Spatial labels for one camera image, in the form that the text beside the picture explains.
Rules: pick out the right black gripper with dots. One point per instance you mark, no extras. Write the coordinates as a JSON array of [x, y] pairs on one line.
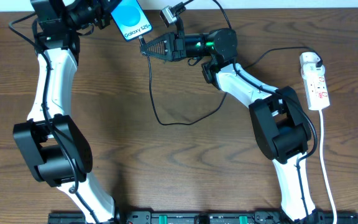
[[171, 46]]

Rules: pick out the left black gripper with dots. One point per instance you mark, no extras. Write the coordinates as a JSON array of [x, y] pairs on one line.
[[101, 16]]

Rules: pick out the blue Galaxy smartphone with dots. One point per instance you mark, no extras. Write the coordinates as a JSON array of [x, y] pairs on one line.
[[131, 20]]

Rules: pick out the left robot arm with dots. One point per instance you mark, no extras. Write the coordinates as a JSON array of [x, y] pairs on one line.
[[53, 147]]

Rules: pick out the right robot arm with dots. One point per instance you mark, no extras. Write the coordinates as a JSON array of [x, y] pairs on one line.
[[283, 131]]

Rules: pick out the white power strip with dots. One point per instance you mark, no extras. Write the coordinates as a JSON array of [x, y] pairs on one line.
[[315, 88]]

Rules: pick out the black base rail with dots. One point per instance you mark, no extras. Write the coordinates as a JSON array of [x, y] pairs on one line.
[[265, 217]]

